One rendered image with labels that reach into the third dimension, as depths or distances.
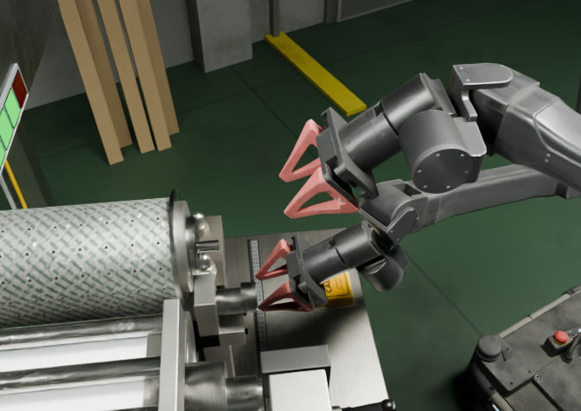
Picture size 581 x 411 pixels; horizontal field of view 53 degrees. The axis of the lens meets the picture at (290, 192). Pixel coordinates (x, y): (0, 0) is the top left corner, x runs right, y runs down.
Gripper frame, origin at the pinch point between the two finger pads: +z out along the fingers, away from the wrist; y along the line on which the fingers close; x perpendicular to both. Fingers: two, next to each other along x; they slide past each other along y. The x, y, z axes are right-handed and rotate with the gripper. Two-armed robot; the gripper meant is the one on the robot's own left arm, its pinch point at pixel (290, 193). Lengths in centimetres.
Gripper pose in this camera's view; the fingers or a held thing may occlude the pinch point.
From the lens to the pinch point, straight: 67.6
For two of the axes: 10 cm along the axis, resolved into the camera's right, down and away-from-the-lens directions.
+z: -7.6, 5.1, 4.0
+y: -1.0, -7.0, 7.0
